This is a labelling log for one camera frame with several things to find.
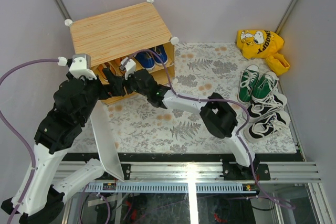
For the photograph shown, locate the blue sneaker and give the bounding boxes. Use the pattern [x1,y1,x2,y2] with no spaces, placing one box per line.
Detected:
[152,45,168,66]
[135,52,155,71]

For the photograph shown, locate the green sneaker left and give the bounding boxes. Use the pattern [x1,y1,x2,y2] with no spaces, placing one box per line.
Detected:
[237,65,260,103]

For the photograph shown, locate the aluminium rail frame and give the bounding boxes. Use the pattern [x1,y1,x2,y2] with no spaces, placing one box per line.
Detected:
[26,152,336,224]

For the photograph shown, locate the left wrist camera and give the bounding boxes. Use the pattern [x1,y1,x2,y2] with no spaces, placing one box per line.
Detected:
[69,54,97,80]

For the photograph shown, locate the orange sneaker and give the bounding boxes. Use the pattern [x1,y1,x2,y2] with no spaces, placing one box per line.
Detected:
[98,62,117,81]
[113,57,127,74]

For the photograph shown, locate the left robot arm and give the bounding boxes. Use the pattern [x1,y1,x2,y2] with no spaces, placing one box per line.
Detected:
[1,69,124,223]

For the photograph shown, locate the black white sneaker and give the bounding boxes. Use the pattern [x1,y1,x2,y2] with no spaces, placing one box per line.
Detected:
[247,93,288,123]
[244,111,290,143]

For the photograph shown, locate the green sneaker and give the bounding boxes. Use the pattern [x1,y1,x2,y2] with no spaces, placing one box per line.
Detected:
[252,71,279,100]
[237,65,260,103]

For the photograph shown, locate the green sneaker right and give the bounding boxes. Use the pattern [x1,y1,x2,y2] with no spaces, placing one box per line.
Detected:
[252,71,279,100]

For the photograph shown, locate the translucent white cabinet door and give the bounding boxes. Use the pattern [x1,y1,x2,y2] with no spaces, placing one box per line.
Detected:
[90,101,124,182]

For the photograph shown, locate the yellow Snoopy bag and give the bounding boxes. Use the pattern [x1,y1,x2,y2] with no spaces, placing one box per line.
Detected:
[236,30,290,76]

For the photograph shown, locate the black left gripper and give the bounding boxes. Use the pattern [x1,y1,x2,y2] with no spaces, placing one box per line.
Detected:
[77,67,123,123]

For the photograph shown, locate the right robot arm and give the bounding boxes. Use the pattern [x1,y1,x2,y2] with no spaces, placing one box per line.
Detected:
[122,69,270,181]

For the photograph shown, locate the wooden shoe cabinet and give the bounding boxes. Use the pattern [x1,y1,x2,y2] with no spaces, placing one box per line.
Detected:
[64,0,180,105]

